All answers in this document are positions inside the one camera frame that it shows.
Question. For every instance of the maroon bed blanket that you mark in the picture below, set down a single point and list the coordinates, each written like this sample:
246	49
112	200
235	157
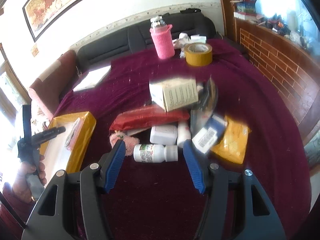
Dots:
160	201

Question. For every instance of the white pill bottle green label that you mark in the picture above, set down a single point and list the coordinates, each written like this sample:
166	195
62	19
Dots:
155	153

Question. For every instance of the printed zip pouch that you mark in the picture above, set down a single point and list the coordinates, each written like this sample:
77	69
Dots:
74	133

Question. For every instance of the yellow snack packet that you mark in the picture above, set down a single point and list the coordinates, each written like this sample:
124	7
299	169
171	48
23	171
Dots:
232	145

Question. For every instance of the grey foil pouch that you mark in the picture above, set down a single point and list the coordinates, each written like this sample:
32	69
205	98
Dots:
198	119

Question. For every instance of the framed horse painting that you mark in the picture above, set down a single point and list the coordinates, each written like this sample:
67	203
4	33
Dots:
57	0

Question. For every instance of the black sofa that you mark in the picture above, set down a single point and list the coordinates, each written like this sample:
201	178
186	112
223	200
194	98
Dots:
137	37

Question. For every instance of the black silver foil pouch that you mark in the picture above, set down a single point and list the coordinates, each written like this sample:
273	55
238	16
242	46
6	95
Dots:
208	96

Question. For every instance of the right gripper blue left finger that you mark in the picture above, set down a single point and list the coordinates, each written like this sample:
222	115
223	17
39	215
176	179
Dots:
50	215

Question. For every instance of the blue white medicine box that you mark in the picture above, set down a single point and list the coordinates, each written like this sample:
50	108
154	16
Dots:
210	133

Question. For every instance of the clutter on cabinet top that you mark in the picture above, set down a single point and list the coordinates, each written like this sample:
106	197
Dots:
288	18

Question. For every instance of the white square bottle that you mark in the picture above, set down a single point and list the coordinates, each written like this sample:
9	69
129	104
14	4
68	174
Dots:
164	135

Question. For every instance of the red foil packet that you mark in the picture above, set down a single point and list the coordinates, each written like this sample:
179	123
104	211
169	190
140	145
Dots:
146	117

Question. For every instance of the wooden brick-pattern cabinet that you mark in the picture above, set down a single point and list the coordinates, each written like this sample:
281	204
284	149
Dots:
291	70

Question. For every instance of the pink plush toy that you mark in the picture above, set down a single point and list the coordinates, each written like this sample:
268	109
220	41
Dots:
130	142

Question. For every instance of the yellow tape roll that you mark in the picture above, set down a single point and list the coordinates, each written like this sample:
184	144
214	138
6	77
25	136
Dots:
198	54

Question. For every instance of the pink knit-sleeved flask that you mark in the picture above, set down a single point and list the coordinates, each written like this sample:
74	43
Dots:
162	39

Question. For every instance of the white red-label bottle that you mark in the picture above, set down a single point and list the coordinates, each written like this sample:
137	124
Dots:
183	133

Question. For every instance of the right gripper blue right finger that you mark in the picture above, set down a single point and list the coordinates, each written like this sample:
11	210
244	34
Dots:
254	214

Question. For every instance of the beige text medicine box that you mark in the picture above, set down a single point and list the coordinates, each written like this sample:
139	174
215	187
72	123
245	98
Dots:
175	93

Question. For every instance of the white crumpled tissue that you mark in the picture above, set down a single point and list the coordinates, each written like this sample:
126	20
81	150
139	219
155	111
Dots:
184	39

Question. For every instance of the maroon armchair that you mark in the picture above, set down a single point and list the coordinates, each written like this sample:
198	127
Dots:
45	91

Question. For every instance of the yellow storage box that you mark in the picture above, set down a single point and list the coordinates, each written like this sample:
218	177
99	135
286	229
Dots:
67	150

